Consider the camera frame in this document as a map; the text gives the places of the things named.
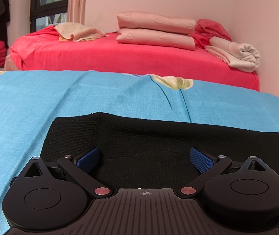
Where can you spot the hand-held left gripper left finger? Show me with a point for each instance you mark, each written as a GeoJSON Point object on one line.
{"type": "Point", "coordinates": [88, 160]}

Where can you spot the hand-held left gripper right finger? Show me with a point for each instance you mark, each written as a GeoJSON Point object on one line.
{"type": "Point", "coordinates": [201, 161]}

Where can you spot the black knit pants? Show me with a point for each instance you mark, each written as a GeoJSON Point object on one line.
{"type": "Point", "coordinates": [141, 139]}

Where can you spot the blue floral blanket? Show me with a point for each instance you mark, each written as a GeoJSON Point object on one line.
{"type": "Point", "coordinates": [31, 102]}

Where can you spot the red bed sheet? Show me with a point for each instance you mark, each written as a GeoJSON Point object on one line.
{"type": "Point", "coordinates": [105, 53]}

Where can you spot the white folded blanket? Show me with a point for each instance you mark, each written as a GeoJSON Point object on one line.
{"type": "Point", "coordinates": [237, 53]}

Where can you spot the beige towel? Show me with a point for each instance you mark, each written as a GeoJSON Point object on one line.
{"type": "Point", "coordinates": [80, 31]}

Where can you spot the lower pink pillow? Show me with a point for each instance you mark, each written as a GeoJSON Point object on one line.
{"type": "Point", "coordinates": [154, 39]}

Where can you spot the pink pillow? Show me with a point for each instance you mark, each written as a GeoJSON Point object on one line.
{"type": "Point", "coordinates": [154, 22]}
{"type": "Point", "coordinates": [154, 39]}

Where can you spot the red folded blanket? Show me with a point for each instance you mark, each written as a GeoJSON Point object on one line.
{"type": "Point", "coordinates": [211, 28]}

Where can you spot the upper pink pillow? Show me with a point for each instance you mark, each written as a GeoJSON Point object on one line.
{"type": "Point", "coordinates": [154, 22]}

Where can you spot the dark framed window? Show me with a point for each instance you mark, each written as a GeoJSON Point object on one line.
{"type": "Point", "coordinates": [50, 7]}

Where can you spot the pink patterned curtain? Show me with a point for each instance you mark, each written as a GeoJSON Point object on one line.
{"type": "Point", "coordinates": [77, 2]}

